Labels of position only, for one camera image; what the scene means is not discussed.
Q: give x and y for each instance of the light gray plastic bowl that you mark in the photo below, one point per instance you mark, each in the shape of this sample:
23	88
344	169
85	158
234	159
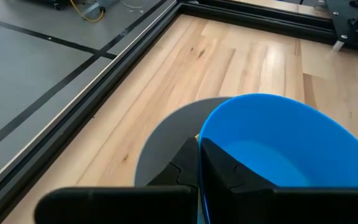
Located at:
172	130

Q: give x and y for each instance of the blue plastic bowl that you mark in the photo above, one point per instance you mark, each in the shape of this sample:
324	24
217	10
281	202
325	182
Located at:
275	130

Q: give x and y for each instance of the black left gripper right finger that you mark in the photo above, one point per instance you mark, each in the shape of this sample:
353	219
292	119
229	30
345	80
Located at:
259	205

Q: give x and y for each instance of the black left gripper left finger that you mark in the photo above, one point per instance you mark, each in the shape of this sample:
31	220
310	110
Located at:
120	205

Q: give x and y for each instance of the yellow plastic bowl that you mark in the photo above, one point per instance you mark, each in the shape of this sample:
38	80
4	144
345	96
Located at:
197	136

